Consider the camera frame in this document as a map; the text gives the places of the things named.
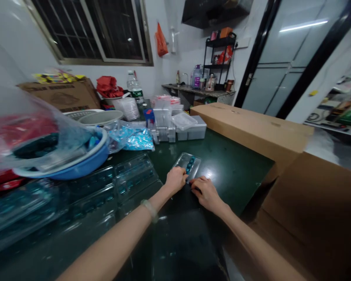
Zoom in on grey plastic basin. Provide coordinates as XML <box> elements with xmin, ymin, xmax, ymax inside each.
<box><xmin>78</xmin><ymin>110</ymin><xmax>124</xmax><ymax>127</ymax></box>

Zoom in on stack of clear plastic cups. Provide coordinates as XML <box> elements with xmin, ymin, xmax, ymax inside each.
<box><xmin>113</xmin><ymin>97</ymin><xmax>140</xmax><ymax>122</ymax></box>

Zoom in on bag of blue bead packets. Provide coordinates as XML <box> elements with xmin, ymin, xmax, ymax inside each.
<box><xmin>108</xmin><ymin>120</ymin><xmax>156</xmax><ymax>153</ymax></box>

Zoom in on stone counter with sink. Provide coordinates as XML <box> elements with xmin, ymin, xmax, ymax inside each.
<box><xmin>161</xmin><ymin>83</ymin><xmax>236</xmax><ymax>107</ymax></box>

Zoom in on black wire shelf rack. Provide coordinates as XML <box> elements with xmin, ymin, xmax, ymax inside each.
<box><xmin>202</xmin><ymin>31</ymin><xmax>238</xmax><ymax>91</ymax></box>

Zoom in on glass door with black frame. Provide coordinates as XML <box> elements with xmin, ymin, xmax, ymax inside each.
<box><xmin>234</xmin><ymin>0</ymin><xmax>351</xmax><ymax>120</ymax></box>

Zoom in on clear water bottle green label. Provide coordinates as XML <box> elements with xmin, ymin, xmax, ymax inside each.
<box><xmin>126</xmin><ymin>70</ymin><xmax>144</xmax><ymax>103</ymax></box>

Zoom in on blue and red small box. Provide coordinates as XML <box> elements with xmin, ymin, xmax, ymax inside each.
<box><xmin>143</xmin><ymin>108</ymin><xmax>155</xmax><ymax>127</ymax></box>

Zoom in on large purple-tinted water jug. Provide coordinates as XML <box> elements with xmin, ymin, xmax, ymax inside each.
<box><xmin>191</xmin><ymin>64</ymin><xmax>203</xmax><ymax>89</ymax></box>

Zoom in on person's right hand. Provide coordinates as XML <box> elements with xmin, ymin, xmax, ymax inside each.
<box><xmin>189</xmin><ymin>176</ymin><xmax>225</xmax><ymax>216</ymax></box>

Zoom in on orange plastic bag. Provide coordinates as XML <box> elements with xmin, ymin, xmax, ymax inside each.
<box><xmin>155</xmin><ymin>22</ymin><xmax>169</xmax><ymax>57</ymax></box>

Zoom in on large clear plastic bag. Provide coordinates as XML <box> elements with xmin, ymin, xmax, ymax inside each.
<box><xmin>0</xmin><ymin>85</ymin><xmax>106</xmax><ymax>179</ymax></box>

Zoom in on stack of clear plastic boxes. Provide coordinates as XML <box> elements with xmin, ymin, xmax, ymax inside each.
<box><xmin>151</xmin><ymin>105</ymin><xmax>177</xmax><ymax>144</ymax></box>

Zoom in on red plastic bag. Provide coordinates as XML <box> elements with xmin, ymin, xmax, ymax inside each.
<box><xmin>96</xmin><ymin>76</ymin><xmax>124</xmax><ymax>99</ymax></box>

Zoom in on large brown cardboard carton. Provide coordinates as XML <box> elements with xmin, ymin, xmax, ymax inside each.
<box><xmin>225</xmin><ymin>151</ymin><xmax>351</xmax><ymax>281</ymax></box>

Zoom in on printed brown cardboard box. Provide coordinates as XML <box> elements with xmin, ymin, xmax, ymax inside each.
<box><xmin>17</xmin><ymin>78</ymin><xmax>102</xmax><ymax>113</ymax></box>

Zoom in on grey lidded plastic box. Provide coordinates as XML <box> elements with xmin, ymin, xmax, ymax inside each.
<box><xmin>172</xmin><ymin>112</ymin><xmax>207</xmax><ymax>142</ymax></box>

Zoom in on blue plastic basin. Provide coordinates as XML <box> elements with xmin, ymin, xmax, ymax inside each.
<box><xmin>12</xmin><ymin>127</ymin><xmax>110</xmax><ymax>180</ymax></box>

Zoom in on cluttered shelf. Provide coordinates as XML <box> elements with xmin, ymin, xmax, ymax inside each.
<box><xmin>303</xmin><ymin>58</ymin><xmax>351</xmax><ymax>138</ymax></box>

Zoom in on black range hood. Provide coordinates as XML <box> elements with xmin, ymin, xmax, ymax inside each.
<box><xmin>181</xmin><ymin>0</ymin><xmax>254</xmax><ymax>30</ymax></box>

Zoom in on pile of clear blister packs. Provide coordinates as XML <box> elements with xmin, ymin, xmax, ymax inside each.
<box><xmin>0</xmin><ymin>153</ymin><xmax>164</xmax><ymax>258</ymax></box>

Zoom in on barred window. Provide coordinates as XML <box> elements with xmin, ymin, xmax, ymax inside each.
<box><xmin>24</xmin><ymin>0</ymin><xmax>154</xmax><ymax>67</ymax></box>

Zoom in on clear blister tray with blue beads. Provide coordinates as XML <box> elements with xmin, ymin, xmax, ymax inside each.
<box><xmin>170</xmin><ymin>152</ymin><xmax>202</xmax><ymax>184</ymax></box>

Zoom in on long brown cardboard box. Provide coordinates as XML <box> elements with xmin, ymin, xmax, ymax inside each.
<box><xmin>190</xmin><ymin>102</ymin><xmax>315</xmax><ymax>182</ymax></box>

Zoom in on person's left hand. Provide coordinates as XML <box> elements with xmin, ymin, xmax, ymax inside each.
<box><xmin>163</xmin><ymin>166</ymin><xmax>190</xmax><ymax>197</ymax></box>

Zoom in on yellow striped packets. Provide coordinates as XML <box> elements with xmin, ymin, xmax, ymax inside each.
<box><xmin>32</xmin><ymin>68</ymin><xmax>86</xmax><ymax>84</ymax></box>

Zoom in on stack of red-printed clear bags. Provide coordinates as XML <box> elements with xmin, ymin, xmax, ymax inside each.
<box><xmin>151</xmin><ymin>94</ymin><xmax>184</xmax><ymax>110</ymax></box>

